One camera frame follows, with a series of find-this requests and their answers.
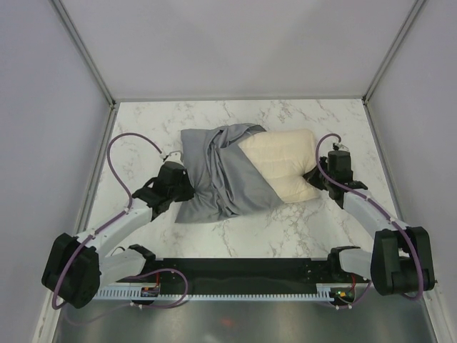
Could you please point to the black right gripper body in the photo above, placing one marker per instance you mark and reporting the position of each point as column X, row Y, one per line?
column 324, row 159

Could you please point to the aluminium corner post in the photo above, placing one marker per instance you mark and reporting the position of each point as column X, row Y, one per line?
column 70, row 27
column 405, row 28

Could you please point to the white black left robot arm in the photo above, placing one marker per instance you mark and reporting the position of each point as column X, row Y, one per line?
column 79, row 266

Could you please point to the aluminium left corner post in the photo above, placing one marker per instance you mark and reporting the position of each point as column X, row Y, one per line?
column 70, row 27

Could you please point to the aluminium right corner post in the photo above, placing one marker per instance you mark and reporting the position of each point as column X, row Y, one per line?
column 405, row 28

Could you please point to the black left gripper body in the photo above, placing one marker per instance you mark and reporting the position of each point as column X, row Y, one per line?
column 182, row 192

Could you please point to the metal front panel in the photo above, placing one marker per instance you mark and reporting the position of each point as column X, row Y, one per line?
column 373, row 319

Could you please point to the aluminium rail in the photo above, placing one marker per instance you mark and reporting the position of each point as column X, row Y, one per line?
column 384, row 162
column 90, row 195

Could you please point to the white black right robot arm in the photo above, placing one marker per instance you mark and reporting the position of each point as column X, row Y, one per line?
column 401, row 261

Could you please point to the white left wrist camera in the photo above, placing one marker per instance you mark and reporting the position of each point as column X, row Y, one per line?
column 174, row 156

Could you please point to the aluminium left side rail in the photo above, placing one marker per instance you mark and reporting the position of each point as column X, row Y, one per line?
column 90, row 195

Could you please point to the aluminium right side rail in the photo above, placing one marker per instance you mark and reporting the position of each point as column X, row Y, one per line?
column 384, row 162

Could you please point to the grey pillowcase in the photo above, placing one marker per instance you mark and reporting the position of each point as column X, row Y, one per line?
column 225, row 182

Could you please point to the beige pillow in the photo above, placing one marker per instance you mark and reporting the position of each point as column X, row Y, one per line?
column 282, row 158

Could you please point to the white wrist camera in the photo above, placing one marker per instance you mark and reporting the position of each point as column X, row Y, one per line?
column 338, row 146
column 174, row 156

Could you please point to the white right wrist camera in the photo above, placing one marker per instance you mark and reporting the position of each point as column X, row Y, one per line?
column 338, row 146

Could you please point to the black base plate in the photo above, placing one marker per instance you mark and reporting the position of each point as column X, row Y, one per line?
column 246, row 275

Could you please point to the white slotted cable duct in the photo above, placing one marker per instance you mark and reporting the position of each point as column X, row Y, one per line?
column 137, row 293

